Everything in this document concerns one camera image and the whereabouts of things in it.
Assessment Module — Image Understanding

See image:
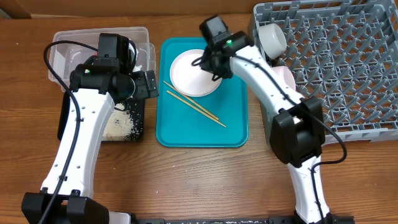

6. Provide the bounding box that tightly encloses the wooden chopstick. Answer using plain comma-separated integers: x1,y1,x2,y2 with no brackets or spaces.
163,81,219,120
167,90,226,128

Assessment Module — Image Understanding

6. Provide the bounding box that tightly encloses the white tissue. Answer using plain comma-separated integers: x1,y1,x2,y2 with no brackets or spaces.
127,39,139,73

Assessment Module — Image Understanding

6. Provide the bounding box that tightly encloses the large pink plate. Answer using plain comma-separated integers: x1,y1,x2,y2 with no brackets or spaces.
170,49,221,97

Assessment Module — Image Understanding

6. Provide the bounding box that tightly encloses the grey-green bowl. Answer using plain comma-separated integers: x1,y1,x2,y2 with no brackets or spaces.
258,24,287,60

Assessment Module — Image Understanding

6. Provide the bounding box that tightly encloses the pink bowl with rice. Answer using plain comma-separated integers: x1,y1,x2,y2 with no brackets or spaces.
272,66,296,90

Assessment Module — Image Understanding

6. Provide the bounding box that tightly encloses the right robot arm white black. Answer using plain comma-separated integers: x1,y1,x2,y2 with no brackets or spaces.
193,16,330,223

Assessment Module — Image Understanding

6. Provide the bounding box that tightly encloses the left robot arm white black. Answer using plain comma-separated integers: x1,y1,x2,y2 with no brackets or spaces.
21,33,159,223

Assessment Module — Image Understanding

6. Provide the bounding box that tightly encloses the grey dishwasher rack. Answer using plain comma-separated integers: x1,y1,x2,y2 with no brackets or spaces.
249,0,397,144

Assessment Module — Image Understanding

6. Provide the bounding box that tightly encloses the black tray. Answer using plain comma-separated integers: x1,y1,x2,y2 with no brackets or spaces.
61,88,145,146

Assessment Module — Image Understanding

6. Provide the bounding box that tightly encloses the spilled rice pile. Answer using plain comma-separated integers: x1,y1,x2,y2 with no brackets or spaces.
103,101,144,141

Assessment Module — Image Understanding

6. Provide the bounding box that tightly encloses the teal plastic tray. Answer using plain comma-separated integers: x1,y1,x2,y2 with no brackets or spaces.
155,37,248,148

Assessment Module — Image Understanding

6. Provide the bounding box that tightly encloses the clear plastic bin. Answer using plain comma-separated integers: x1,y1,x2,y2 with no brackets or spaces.
49,27,156,85

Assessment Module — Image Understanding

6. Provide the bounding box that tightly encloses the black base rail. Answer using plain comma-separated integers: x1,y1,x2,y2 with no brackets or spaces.
108,211,355,224

